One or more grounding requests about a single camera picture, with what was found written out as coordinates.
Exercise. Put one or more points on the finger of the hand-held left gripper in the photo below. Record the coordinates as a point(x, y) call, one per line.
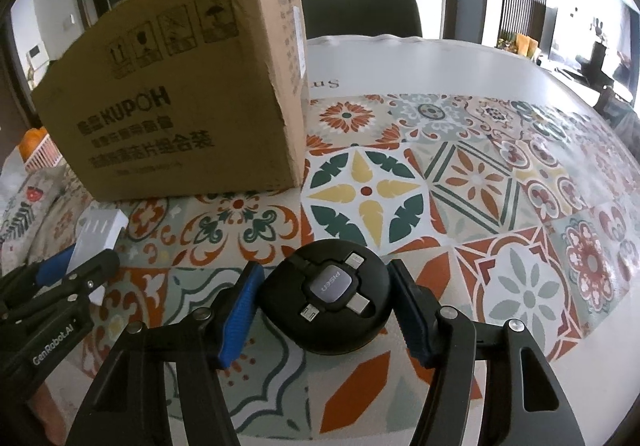
point(95, 271)
point(52, 266)

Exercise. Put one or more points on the patterned tile print tablecloth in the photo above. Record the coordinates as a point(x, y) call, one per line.
point(450, 175)

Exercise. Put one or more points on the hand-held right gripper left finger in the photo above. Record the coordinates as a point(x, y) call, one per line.
point(240, 311)

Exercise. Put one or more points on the white charger block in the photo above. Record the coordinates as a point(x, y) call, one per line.
point(100, 228)

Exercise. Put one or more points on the orange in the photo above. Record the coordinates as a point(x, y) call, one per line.
point(32, 140)

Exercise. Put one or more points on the brown cardboard box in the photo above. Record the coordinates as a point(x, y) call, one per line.
point(175, 90)

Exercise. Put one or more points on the white table mat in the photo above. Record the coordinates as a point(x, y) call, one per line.
point(425, 65)

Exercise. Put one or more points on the dark grey dining chair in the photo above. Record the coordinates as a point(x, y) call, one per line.
point(360, 13)

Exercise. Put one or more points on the white leaf print cloth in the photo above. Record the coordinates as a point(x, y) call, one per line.
point(35, 216)

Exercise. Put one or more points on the white plastic basket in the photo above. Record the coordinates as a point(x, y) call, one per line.
point(45, 155)

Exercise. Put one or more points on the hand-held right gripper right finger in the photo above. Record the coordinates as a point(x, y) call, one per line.
point(412, 316)

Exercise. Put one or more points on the orange packet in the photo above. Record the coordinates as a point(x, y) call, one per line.
point(522, 44)

